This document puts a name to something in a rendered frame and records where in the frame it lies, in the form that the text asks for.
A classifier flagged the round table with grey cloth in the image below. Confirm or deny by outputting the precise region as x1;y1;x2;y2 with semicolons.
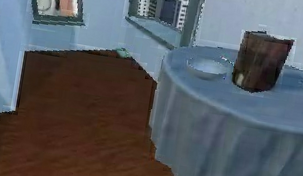
141;38;303;176

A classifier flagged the dark framed window with sill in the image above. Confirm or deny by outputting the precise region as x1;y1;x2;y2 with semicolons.
120;0;207;55

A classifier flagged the small green object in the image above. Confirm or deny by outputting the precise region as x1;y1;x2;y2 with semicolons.
113;46;132;60

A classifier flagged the white bowl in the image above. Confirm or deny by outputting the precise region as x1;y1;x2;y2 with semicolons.
184;54;232;85

